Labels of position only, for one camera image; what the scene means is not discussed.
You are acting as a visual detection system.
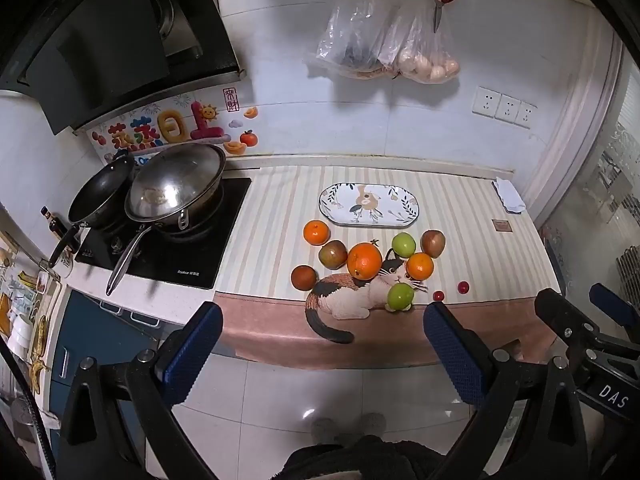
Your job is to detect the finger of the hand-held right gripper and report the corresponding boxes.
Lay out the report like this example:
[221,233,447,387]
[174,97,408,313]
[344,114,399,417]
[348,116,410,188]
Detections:
[589,283,640,334]
[534,288,602,362]

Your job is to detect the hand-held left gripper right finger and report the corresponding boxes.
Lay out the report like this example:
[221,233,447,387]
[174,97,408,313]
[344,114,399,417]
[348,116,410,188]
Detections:
[423,301,601,480]

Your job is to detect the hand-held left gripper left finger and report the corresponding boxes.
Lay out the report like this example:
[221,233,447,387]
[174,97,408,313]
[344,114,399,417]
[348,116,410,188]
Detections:
[60,301,224,480]

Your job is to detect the green apple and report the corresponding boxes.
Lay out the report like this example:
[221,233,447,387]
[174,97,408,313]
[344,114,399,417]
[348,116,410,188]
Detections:
[386,283,415,312]
[391,232,417,257]

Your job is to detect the small orange mandarin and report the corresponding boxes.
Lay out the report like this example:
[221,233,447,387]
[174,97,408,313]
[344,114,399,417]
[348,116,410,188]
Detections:
[303,220,331,247]
[405,252,435,281]

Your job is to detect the red apple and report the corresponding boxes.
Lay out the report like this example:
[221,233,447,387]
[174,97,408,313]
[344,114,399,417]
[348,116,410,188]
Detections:
[318,240,349,270]
[420,229,447,259]

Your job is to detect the large orange with stem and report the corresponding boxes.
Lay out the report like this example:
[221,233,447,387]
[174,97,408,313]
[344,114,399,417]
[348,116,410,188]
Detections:
[347,239,384,281]

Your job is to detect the dark brown round fruit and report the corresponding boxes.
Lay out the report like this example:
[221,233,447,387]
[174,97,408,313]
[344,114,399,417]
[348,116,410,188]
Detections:
[291,265,318,292]

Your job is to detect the oval floral ceramic plate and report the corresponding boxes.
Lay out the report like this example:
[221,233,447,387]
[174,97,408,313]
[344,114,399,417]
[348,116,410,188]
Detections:
[318,183,421,229]

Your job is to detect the blue kitchen cabinet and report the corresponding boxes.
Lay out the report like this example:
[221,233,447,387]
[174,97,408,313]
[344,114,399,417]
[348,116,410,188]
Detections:
[47,287,168,418]

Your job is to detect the black gas stove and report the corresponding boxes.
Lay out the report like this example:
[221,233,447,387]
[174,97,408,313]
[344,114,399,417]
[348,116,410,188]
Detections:
[74,177,253,290]

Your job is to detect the grey fluffy slipper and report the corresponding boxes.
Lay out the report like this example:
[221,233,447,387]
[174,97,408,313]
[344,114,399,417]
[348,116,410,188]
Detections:
[354,412,387,438]
[311,417,342,447]

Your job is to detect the frosted glass door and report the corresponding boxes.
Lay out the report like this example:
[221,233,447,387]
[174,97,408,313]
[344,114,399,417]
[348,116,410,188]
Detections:
[537,55,640,301]

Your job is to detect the white folded cloth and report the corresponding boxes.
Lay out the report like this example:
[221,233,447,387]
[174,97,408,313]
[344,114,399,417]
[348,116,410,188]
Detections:
[492,177,527,214]

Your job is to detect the person's dark clothing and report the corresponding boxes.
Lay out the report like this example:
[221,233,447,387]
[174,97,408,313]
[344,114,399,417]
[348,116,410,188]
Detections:
[280,435,448,480]

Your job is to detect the striped cat print mat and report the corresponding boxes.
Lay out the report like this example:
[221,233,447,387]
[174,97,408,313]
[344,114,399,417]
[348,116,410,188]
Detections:
[212,164,563,372]

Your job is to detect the stainless steel wok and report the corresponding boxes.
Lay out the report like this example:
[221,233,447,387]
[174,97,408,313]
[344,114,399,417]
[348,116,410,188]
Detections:
[105,143,227,297]

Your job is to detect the stack of white bowls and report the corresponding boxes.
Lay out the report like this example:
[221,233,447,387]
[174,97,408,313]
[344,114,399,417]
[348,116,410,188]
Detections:
[7,310,36,363]

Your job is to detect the black frying pan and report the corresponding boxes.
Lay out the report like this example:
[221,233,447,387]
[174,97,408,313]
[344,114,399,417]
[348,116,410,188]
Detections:
[48,154,137,269]

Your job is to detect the dark sauce bottle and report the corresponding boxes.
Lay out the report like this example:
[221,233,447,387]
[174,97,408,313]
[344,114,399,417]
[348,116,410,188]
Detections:
[40,205,68,240]

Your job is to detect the clear plastic bag of eggs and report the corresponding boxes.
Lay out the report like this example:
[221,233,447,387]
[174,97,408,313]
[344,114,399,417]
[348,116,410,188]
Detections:
[385,2,461,85]

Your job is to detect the black range hood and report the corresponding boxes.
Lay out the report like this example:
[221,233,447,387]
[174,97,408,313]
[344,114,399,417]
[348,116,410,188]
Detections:
[0,0,247,135]

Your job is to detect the clear plastic bag dark contents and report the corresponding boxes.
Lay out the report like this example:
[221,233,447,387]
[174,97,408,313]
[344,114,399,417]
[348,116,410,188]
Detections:
[305,0,401,80]

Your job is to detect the white wall socket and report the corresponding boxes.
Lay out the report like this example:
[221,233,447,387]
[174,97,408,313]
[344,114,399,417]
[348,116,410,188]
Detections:
[472,86,502,117]
[495,93,522,123]
[515,101,538,129]

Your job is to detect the colourful character wall sticker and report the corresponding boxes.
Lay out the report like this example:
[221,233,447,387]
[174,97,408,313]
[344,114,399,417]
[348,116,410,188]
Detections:
[88,101,232,165]

